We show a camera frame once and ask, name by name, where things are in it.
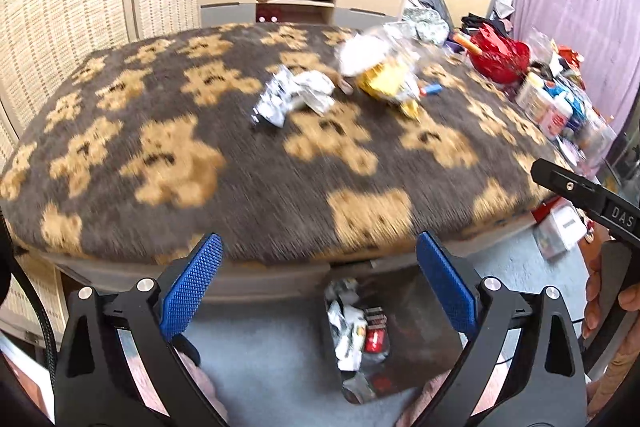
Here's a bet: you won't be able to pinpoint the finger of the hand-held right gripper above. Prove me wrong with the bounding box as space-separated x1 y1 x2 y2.
531 158 607 211

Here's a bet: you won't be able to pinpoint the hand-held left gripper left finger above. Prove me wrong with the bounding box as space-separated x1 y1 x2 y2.
52 233 231 427

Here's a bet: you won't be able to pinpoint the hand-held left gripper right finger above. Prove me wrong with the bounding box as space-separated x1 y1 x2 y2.
416 231 588 427

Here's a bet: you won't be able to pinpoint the black trash bin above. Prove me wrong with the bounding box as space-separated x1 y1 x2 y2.
324 266 468 404

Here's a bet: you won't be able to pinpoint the clear plastic bag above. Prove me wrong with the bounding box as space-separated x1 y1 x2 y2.
337 22 427 78

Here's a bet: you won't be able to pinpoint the person's right hand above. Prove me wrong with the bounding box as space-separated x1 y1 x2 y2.
581 252 608 343

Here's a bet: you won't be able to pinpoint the white box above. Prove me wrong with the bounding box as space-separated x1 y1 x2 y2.
531 201 587 261

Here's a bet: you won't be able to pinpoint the white bottle red label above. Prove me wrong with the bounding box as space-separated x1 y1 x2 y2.
537 96 574 140

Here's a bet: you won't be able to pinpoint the grey bed base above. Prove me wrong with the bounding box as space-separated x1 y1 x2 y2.
50 252 426 304

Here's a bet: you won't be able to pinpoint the blue package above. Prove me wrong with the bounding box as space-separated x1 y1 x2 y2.
565 91 602 134

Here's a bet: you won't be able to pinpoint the pile of crumpled wrappers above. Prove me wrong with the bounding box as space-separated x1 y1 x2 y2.
325 279 392 374

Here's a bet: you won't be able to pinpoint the brown bear print blanket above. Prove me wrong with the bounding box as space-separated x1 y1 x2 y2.
0 22 576 265

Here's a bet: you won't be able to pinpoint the red shiny bag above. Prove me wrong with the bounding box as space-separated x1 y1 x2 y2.
469 24 532 86

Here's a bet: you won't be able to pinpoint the yellow snack packet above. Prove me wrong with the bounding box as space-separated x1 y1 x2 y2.
356 59 422 121

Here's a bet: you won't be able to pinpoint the crumpled silver foil wrapper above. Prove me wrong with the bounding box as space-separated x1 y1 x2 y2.
250 66 302 128

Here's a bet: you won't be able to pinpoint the floral cloth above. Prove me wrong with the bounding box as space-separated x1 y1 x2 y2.
401 8 449 46

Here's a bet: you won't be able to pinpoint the woven wardrobe doors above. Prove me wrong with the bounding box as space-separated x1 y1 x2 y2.
0 0 202 170

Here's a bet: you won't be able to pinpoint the black braided cable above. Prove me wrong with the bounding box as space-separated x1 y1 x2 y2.
0 212 58 390

